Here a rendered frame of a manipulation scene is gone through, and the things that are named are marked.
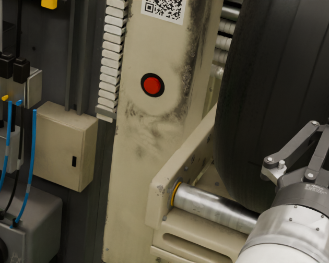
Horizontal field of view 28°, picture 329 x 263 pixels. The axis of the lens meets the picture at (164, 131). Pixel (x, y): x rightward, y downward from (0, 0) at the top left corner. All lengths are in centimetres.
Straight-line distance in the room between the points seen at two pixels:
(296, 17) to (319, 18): 3
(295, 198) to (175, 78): 54
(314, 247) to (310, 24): 34
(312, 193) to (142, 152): 63
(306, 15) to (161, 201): 43
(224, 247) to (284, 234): 55
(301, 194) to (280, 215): 4
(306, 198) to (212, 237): 53
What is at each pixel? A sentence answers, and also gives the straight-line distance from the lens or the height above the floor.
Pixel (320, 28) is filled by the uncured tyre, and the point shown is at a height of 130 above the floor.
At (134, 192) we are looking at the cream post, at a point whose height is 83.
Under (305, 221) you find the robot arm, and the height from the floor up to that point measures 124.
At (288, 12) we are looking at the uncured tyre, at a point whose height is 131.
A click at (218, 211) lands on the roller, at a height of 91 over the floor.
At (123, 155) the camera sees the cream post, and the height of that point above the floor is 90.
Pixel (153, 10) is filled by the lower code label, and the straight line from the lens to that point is 108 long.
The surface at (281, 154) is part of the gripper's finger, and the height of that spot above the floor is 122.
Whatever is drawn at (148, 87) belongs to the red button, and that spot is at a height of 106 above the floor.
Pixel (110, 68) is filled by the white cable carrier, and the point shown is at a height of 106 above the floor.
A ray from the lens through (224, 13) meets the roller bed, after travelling 148.
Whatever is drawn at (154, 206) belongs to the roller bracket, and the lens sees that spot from 110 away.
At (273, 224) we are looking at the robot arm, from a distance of 58.
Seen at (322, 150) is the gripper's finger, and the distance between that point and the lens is 71.
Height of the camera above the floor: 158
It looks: 31 degrees down
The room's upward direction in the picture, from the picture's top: 9 degrees clockwise
